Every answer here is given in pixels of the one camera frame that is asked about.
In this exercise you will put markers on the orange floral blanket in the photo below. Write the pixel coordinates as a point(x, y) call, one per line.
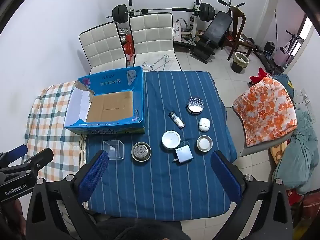
point(265, 110)

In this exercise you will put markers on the teal cloth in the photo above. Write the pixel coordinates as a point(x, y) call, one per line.
point(300, 155)

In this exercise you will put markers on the red plastic bag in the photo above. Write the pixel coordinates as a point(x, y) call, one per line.
point(128, 45)

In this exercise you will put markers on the blue striped tablecloth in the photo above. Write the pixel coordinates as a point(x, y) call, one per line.
point(162, 187)

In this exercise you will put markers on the pink patterned bag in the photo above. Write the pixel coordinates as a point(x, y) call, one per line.
point(178, 31)

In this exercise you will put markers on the black weight bench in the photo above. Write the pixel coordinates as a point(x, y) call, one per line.
point(217, 27)

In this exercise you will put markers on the blue denim cloth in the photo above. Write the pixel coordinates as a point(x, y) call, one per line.
point(283, 80)

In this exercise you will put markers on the blue cardboard box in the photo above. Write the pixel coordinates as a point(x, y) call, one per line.
point(112, 106)

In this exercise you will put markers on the white barbell rack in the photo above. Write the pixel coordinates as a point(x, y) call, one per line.
point(197, 12)

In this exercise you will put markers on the brown wooden chair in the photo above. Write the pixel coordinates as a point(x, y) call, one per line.
point(240, 22)

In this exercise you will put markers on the small tin with white filling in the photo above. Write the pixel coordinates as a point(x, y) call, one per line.
point(204, 143)

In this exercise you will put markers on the white earbud case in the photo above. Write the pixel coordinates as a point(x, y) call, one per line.
point(204, 125)

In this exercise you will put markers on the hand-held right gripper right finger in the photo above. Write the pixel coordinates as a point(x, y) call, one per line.
point(226, 177)

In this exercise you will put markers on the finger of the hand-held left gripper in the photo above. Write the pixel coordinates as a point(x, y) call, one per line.
point(40, 158)
point(16, 151)

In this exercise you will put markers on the blue-grey charger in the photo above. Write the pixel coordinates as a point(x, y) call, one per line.
point(183, 155)

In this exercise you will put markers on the black floor treadmill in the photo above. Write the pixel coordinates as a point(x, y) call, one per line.
point(268, 61)

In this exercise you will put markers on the person's left forearm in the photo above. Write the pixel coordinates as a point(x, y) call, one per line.
point(12, 220)

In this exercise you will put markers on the small black speaker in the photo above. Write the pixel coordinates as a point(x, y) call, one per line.
point(270, 47)

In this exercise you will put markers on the black round compact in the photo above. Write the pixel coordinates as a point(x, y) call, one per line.
point(195, 105)

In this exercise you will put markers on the white padded chair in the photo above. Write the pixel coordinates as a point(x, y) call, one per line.
point(102, 45)
point(152, 35)

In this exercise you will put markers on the white round jar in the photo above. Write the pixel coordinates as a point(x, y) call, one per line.
point(171, 140)

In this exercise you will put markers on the checked blanket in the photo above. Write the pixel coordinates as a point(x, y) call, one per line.
point(50, 120)

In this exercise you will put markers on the clear acrylic box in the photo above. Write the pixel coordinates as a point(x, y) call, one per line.
point(113, 152)

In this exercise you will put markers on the glittery silver lighter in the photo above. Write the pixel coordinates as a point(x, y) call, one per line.
point(176, 120)

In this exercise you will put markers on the red cloth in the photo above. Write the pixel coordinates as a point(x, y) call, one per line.
point(260, 76)

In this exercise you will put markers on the dark waste bin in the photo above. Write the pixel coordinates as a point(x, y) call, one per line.
point(238, 66)

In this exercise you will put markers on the wall outlet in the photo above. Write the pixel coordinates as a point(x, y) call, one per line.
point(303, 93)

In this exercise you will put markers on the cartoon print cloth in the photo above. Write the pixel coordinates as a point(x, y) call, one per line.
point(277, 153)

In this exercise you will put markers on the black barbell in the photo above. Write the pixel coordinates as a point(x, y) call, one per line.
point(120, 12)

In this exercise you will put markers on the metal strainer tin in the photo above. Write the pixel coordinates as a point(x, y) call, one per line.
point(141, 152)

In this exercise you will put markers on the window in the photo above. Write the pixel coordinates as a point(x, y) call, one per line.
point(305, 35)

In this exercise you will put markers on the grey chair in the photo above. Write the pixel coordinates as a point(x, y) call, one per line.
point(260, 148)

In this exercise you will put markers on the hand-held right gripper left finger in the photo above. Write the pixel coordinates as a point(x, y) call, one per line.
point(93, 177)

